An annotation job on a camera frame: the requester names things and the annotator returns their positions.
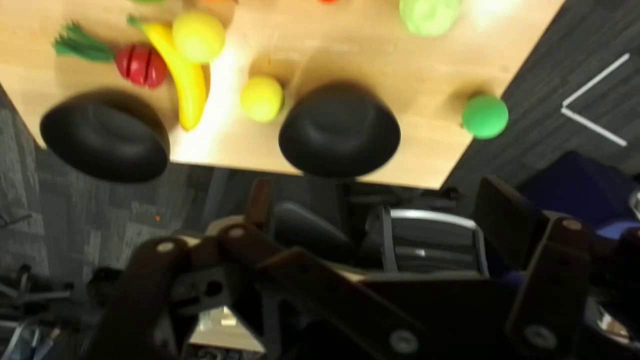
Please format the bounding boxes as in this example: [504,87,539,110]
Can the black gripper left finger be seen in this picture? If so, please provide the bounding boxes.
[87,181,436,360]

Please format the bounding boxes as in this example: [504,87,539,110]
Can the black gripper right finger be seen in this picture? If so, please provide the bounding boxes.
[470,176,594,360]

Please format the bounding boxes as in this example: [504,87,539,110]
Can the green toy ball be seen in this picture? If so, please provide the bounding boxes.
[461,93,510,142]

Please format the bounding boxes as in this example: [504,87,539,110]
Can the yellow toy lemon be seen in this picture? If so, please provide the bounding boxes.
[239,74,286,126]
[171,8,228,66]

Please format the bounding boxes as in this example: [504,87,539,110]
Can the yellow toy banana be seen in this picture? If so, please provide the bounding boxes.
[126,15,211,134]

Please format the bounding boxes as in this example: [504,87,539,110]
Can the red toy radish green leaves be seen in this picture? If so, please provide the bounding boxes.
[50,20,171,90]

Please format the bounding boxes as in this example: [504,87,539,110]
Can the light green toy cabbage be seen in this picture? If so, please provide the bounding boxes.
[398,0,467,38]

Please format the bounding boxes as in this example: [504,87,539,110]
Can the black bowl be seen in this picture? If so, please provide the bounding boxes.
[39,89,173,186]
[278,81,405,181]

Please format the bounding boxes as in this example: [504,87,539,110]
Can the grey chair blue seat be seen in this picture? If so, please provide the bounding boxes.
[519,149,640,243]

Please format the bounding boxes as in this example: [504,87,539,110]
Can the grey mesh office chair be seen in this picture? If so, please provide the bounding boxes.
[266,199,493,282]

